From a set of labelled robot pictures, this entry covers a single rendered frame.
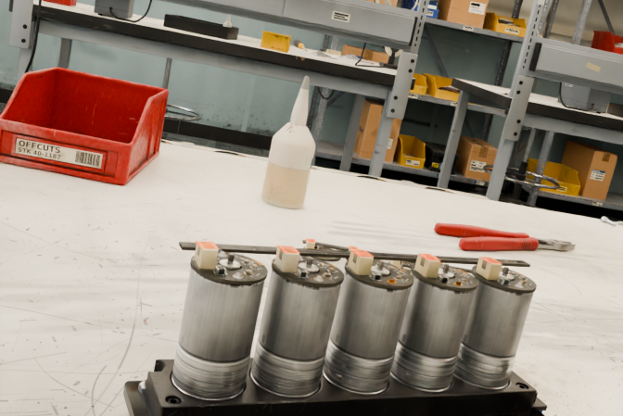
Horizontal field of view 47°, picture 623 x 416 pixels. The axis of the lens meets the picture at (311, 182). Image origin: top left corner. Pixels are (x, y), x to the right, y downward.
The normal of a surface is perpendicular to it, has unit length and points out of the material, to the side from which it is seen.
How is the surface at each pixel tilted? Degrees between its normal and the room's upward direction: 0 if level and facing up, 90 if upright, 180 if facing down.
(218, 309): 90
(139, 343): 0
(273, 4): 90
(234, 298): 90
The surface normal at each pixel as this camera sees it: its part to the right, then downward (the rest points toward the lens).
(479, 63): 0.10, 0.25
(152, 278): 0.20, -0.95
